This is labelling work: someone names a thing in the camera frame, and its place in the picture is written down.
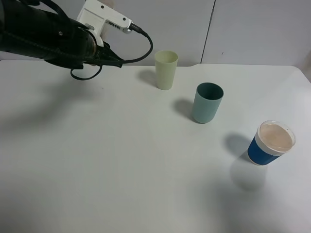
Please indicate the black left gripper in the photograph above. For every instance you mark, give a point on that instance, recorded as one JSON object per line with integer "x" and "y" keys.
{"x": 89, "y": 49}

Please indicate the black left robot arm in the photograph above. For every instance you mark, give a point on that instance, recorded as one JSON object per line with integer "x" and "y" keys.
{"x": 50, "y": 36}

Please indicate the pale yellow plastic cup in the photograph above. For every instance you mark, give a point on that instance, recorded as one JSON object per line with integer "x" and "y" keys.
{"x": 165, "y": 66}

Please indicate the teal plastic cup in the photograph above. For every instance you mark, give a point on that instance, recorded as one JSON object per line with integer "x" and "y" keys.
{"x": 206, "y": 102}

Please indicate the blue sleeved glass cup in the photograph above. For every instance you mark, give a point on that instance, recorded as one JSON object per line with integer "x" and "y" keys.
{"x": 272, "y": 140}

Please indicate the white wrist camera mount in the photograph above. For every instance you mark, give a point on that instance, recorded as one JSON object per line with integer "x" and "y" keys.
{"x": 95, "y": 15}

